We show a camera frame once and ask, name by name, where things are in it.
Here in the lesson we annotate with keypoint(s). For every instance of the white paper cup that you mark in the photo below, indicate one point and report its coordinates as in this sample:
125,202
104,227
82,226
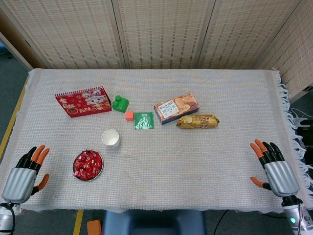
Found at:
110,139

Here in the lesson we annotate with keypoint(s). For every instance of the blue cushioned chair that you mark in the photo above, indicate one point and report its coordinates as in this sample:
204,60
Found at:
151,224

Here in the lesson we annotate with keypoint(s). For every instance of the woven bamboo screen panel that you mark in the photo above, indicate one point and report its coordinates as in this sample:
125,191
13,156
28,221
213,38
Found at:
244,31
298,49
166,31
14,39
68,31

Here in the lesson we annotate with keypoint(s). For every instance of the orange blue biscuit box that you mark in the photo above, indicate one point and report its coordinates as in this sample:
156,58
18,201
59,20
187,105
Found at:
176,107

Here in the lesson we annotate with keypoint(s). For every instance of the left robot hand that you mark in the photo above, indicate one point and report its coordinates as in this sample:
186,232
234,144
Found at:
19,183

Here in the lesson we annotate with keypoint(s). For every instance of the golden biscuit packet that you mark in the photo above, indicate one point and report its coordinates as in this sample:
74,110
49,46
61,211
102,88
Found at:
198,122

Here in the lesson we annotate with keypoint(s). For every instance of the orange floor block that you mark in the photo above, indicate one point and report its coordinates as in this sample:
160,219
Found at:
94,227

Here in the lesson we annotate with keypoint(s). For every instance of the orange cube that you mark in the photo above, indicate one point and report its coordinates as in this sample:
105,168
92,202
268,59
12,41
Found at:
129,116

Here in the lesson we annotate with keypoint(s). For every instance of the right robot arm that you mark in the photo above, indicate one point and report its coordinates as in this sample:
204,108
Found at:
291,210

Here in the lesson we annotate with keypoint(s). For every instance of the green toy block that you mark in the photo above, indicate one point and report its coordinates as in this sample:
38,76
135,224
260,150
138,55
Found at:
121,105

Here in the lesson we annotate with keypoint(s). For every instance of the red desk calendar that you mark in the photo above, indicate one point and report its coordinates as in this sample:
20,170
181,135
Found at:
83,105

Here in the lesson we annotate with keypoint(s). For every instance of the white waffle tablecloth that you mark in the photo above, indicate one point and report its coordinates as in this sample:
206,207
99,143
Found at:
171,159

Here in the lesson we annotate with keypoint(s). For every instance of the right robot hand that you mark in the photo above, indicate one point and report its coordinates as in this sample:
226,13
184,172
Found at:
281,178

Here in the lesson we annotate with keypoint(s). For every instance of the green foil sachet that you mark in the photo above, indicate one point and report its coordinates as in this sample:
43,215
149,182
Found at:
144,121

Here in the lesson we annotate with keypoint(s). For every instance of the blue background object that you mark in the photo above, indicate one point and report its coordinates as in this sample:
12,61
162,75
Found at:
2,49

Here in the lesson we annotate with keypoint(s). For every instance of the round metal plate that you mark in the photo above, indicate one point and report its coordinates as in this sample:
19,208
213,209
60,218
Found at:
97,176

